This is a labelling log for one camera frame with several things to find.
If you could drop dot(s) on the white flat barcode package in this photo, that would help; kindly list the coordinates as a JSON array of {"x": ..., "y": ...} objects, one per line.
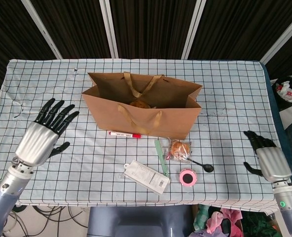
[{"x": 146, "y": 176}]

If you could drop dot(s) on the checkered white tablecloth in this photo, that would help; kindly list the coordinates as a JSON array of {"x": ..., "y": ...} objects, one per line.
[{"x": 49, "y": 74}]

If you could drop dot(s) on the robot left five-finger hand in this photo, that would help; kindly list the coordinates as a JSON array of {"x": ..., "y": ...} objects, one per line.
[{"x": 36, "y": 143}]

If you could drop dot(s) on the round cake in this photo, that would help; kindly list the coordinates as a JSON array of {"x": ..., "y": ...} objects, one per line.
[{"x": 178, "y": 149}]

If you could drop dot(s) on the pink cloth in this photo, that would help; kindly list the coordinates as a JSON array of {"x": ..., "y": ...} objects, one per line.
[{"x": 232, "y": 214}]

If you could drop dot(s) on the black spoon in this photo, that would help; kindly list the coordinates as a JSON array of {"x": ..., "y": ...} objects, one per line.
[{"x": 208, "y": 168}]

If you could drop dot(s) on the dark green cloth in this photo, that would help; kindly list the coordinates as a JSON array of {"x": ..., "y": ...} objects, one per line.
[{"x": 257, "y": 224}]

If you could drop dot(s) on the red and white marker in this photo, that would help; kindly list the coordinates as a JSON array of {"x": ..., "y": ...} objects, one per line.
[{"x": 125, "y": 134}]

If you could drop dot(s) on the blue-grey robot torso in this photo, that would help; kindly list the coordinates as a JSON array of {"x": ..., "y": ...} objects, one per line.
[{"x": 136, "y": 222}]

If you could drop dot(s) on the brown paper bag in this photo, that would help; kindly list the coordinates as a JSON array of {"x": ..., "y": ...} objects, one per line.
[{"x": 160, "y": 123}]

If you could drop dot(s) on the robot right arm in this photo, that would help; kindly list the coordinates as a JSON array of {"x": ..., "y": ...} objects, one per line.
[{"x": 287, "y": 207}]

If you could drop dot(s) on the robot right five-finger hand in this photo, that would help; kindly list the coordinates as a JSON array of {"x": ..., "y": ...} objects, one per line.
[{"x": 274, "y": 163}]

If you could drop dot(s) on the light green brush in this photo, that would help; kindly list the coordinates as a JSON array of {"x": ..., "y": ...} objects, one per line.
[{"x": 162, "y": 158}]

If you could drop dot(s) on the clear jar of rubber bands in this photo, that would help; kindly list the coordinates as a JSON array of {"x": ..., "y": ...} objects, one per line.
[{"x": 139, "y": 103}]

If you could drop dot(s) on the light green cloth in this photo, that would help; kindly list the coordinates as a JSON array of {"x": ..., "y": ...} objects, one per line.
[{"x": 200, "y": 217}]

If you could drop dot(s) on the pink tape roll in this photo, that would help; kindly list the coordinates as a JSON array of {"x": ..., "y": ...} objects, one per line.
[{"x": 188, "y": 177}]

